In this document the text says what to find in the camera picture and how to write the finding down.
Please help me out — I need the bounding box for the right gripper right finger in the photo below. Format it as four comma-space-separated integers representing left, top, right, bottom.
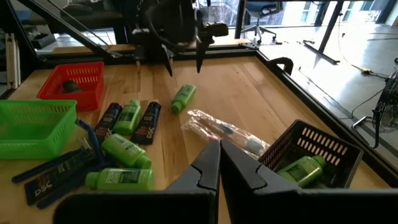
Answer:
220, 139, 398, 224

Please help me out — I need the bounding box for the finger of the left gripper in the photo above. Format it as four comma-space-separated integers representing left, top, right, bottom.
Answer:
160, 43, 175, 78
195, 32, 208, 75

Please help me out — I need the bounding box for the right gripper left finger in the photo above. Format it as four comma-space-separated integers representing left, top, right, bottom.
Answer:
53, 139, 221, 224

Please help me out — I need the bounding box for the black tube red print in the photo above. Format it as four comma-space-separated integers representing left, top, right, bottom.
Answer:
93, 102, 123, 144
130, 101, 162, 146
61, 79, 82, 94

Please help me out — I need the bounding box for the black plastic basket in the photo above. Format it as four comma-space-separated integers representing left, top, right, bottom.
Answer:
257, 119, 364, 190

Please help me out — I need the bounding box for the office chair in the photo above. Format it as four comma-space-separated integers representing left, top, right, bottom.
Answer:
244, 0, 284, 45

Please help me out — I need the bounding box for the red plastic basket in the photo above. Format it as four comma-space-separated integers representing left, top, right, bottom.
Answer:
36, 61, 105, 112

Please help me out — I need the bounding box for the black desk leg stand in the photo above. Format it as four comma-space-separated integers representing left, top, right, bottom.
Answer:
303, 0, 345, 65

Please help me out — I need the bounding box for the black floor fan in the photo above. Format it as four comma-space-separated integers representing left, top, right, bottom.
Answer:
353, 57, 398, 149

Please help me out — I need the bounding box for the green plastic basket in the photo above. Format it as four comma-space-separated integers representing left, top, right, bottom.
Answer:
0, 99, 78, 160

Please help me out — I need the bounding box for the pale board stack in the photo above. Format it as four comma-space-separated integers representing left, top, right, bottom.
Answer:
4, 32, 22, 90

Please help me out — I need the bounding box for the black metal rig frame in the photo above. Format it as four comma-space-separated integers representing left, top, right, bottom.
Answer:
0, 0, 398, 187

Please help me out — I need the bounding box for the black table clamp handle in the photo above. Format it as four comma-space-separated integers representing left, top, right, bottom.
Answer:
267, 57, 295, 75

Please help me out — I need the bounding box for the cable with yellow plug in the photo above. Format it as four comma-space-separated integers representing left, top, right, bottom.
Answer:
351, 63, 389, 78

